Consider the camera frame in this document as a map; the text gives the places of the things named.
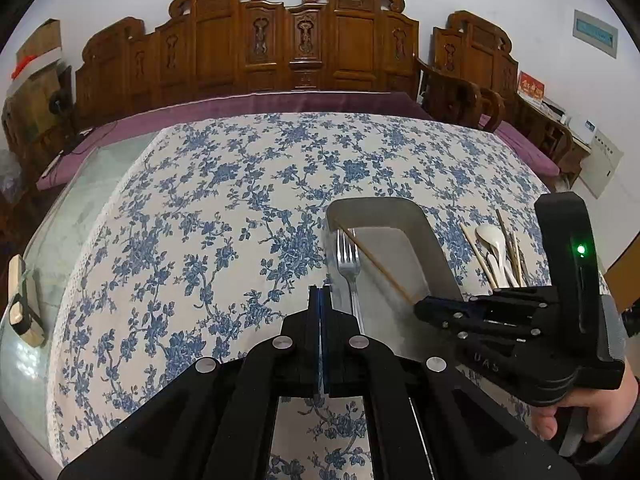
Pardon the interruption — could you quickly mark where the person's right forearm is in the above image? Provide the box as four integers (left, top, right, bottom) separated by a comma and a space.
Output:
570, 407, 640, 467

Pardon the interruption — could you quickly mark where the purple armchair cushion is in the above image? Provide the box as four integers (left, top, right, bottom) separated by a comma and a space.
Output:
479, 114, 561, 178

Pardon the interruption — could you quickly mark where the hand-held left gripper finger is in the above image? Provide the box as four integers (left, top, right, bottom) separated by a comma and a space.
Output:
320, 285, 581, 480
57, 285, 321, 480

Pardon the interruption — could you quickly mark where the blue floral tablecloth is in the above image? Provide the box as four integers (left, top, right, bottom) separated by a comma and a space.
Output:
50, 112, 610, 480

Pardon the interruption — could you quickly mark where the brown wooden chopstick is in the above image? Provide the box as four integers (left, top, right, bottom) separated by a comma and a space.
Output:
496, 209, 527, 286

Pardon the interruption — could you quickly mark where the grey wall panel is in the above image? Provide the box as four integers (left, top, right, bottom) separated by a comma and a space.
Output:
572, 8, 620, 59

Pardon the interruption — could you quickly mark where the white plastic spoon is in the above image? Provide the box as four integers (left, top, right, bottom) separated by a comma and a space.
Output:
475, 224, 507, 288
502, 255, 521, 288

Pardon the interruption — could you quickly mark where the light wooden chopstick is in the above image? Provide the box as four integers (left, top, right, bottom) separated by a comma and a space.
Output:
460, 224, 498, 290
333, 219, 417, 307

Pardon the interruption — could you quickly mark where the cardboard box with red label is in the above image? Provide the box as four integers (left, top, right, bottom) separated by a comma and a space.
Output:
14, 19, 64, 82

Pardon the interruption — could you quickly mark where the black cable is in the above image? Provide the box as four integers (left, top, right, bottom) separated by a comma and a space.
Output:
40, 127, 97, 181

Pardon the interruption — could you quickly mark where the carved wooden bench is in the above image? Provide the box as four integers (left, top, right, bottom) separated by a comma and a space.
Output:
74, 0, 422, 122

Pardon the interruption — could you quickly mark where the white electrical cabinet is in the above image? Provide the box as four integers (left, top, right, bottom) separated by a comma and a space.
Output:
581, 126, 627, 199

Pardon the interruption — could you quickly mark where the carved wooden armchair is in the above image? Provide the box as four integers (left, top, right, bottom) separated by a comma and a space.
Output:
416, 10, 577, 177

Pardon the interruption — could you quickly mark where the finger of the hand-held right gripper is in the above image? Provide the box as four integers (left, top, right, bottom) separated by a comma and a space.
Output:
414, 286, 557, 315
417, 312, 552, 350

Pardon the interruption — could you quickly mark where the cream and black clamp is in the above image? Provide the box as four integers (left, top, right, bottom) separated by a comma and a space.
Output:
7, 254, 47, 349

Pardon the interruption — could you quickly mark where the red gift box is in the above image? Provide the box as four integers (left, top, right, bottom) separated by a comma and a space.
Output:
517, 70, 547, 104

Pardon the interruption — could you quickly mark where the long purple cushion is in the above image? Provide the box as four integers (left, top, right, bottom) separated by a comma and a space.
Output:
37, 91, 436, 192

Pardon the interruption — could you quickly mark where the metal fork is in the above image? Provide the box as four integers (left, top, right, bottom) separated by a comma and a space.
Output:
335, 229, 367, 335

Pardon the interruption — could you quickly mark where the metal tray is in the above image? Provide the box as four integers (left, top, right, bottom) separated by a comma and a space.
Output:
324, 197, 466, 363

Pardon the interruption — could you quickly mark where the black round device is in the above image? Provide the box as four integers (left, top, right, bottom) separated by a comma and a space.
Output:
49, 87, 77, 117

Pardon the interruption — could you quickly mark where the large cardboard box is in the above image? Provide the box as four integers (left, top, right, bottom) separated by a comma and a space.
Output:
2, 66, 72, 152

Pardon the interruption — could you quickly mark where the person's right hand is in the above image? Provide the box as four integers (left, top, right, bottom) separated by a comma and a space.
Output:
530, 374, 640, 443

